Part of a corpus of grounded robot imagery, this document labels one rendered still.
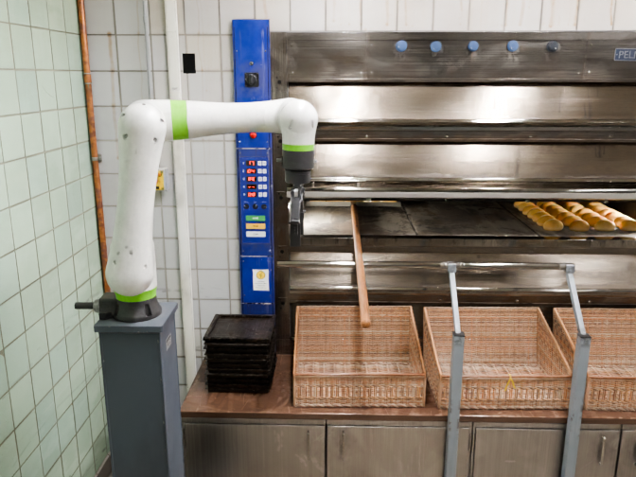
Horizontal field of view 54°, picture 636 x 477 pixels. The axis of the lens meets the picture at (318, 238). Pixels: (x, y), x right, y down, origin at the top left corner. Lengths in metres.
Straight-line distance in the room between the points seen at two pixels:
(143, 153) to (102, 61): 1.36
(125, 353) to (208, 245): 1.12
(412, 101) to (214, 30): 0.92
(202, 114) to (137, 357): 0.75
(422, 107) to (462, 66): 0.24
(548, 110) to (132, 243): 1.94
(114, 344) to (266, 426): 0.93
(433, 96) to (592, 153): 0.77
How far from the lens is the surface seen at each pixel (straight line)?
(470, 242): 3.00
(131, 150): 1.70
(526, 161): 2.99
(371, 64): 2.85
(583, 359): 2.65
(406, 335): 3.04
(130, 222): 1.74
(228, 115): 1.87
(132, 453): 2.16
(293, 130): 1.77
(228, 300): 3.07
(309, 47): 2.85
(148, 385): 2.03
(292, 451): 2.76
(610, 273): 3.25
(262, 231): 2.91
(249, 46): 2.83
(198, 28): 2.90
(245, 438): 2.74
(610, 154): 3.13
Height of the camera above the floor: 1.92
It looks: 15 degrees down
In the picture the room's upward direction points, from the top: straight up
